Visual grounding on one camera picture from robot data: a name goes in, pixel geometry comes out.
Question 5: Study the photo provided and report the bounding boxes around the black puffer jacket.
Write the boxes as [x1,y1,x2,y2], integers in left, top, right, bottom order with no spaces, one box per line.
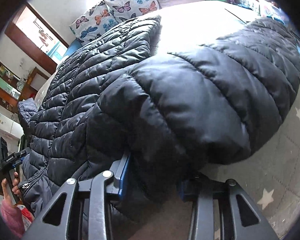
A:
[18,16,300,215]

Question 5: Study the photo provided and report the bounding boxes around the pink sleeve forearm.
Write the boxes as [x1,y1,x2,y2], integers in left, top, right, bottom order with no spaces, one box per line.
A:
[1,199,25,238]

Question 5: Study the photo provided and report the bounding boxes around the person's left hand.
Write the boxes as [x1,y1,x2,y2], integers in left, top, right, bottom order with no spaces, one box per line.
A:
[1,172,20,207]

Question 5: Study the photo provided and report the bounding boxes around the white refrigerator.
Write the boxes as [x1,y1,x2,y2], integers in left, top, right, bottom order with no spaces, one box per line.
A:
[0,113,24,140]

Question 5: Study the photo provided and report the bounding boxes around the wooden display cabinet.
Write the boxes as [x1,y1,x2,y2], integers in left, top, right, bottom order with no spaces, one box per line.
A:
[0,61,48,113]

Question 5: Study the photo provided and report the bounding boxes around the grey star quilted mattress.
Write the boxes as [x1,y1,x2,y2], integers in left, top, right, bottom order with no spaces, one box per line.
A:
[34,0,300,238]

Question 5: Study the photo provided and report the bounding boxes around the blue sofa bed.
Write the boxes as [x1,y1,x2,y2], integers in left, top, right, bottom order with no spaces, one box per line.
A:
[63,39,82,56]

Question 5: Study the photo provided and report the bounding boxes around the left butterfly pillow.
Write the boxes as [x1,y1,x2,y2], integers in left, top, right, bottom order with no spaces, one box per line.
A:
[69,0,118,45]

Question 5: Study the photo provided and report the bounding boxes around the butterfly pillow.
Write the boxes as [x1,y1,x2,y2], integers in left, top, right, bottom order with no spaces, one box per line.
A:
[105,0,161,22]
[69,0,118,45]

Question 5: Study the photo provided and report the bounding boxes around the right butterfly pillow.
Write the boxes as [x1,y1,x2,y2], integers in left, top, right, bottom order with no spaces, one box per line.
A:
[105,0,161,22]

